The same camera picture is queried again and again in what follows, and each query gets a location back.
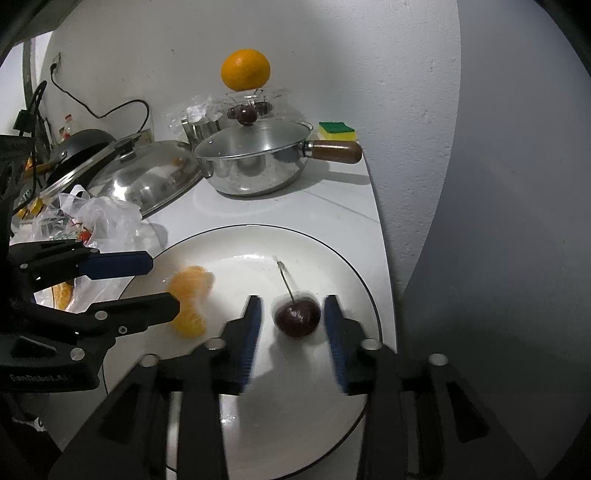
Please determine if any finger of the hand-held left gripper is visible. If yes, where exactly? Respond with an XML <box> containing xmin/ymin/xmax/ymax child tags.
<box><xmin>8</xmin><ymin>240</ymin><xmax>154</xmax><ymax>296</ymax></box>
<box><xmin>28</xmin><ymin>292</ymin><xmax>181</xmax><ymax>365</ymax></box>

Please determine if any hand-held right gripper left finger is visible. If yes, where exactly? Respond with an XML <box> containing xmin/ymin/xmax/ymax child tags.
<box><xmin>48</xmin><ymin>295</ymin><xmax>265</xmax><ymax>480</ymax></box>

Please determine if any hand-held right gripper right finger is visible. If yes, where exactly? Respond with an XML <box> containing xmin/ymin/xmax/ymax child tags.
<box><xmin>323</xmin><ymin>295</ymin><xmax>539</xmax><ymax>480</ymax></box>

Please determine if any dark red cherry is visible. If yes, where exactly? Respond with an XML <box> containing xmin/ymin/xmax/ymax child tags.
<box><xmin>272</xmin><ymin>261</ymin><xmax>321</xmax><ymax>339</ymax></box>

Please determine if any clear plastic bag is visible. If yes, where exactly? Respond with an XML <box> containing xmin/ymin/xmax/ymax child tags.
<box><xmin>9</xmin><ymin>185</ymin><xmax>148</xmax><ymax>315</ymax></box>

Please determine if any peeled orange segment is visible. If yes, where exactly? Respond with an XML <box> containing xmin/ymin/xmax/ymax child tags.
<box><xmin>52</xmin><ymin>282</ymin><xmax>77</xmax><ymax>309</ymax></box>
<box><xmin>166</xmin><ymin>265</ymin><xmax>215</xmax><ymax>337</ymax></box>

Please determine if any white plate with dark rim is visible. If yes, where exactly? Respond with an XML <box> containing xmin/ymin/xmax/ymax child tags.
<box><xmin>99</xmin><ymin>224</ymin><xmax>383</xmax><ymax>476</ymax></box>

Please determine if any large steel domed lid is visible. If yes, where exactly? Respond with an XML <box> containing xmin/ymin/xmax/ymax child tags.
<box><xmin>44</xmin><ymin>135</ymin><xmax>204</xmax><ymax>220</ymax></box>

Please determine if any black pan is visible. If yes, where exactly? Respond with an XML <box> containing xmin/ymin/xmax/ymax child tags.
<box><xmin>25</xmin><ymin>129</ymin><xmax>117</xmax><ymax>178</ymax></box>

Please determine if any small steel cup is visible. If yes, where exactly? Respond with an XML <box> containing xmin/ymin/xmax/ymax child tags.
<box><xmin>181</xmin><ymin>115</ymin><xmax>223</xmax><ymax>145</ymax></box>

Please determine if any crumpled clear plastic wrap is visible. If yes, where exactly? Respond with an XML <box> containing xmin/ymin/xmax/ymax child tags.
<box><xmin>167</xmin><ymin>93</ymin><xmax>227</xmax><ymax>121</ymax></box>

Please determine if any green and yellow sponge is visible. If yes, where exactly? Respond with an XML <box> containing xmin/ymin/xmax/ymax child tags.
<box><xmin>318</xmin><ymin>121</ymin><xmax>357</xmax><ymax>141</ymax></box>

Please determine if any clear glass jar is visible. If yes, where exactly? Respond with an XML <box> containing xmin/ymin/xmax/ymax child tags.
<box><xmin>224</xmin><ymin>87</ymin><xmax>296</xmax><ymax>127</ymax></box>

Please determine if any whole orange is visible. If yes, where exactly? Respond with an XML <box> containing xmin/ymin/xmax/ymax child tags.
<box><xmin>221</xmin><ymin>48</ymin><xmax>271</xmax><ymax>92</ymax></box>

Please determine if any steel saucepan with wooden handle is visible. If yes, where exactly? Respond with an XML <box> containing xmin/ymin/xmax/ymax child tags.
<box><xmin>192</xmin><ymin>121</ymin><xmax>363</xmax><ymax>198</ymax></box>

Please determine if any black power cable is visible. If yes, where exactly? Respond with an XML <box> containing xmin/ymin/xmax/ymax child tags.
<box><xmin>48</xmin><ymin>62</ymin><xmax>152</xmax><ymax>134</ymax></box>

